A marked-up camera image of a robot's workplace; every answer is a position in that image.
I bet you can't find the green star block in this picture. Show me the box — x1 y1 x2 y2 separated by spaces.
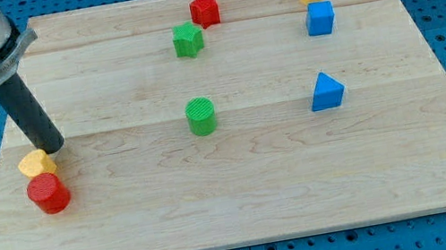
172 22 204 58

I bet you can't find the red star block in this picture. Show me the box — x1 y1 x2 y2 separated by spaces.
189 0 221 29

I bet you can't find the green cylinder block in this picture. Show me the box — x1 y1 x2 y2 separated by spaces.
184 97 218 136

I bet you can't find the wooden board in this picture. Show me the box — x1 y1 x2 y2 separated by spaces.
0 0 446 250

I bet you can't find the blue triangle block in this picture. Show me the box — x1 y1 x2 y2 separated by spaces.
311 72 345 112

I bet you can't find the blue cube block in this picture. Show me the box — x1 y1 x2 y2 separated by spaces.
305 1 335 37

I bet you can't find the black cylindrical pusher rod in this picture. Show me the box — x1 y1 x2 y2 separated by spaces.
0 73 64 154

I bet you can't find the red cylinder block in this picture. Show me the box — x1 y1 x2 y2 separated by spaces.
26 172 71 215

